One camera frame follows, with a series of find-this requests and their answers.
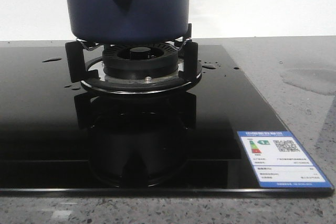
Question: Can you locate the blue cooking pot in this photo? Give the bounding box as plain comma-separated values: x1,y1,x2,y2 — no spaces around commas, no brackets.
67,0,189,44

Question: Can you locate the black pot support grate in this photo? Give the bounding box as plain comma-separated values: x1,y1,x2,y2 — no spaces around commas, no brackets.
65,24,202,96

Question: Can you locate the black gas burner head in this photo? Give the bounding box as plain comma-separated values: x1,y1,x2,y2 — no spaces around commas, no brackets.
102,43,178,80

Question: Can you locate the black glass stove top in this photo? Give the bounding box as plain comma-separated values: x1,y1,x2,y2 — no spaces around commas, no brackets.
1,45,334,197

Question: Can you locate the blue white energy label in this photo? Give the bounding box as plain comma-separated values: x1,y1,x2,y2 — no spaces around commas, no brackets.
237,131,333,189

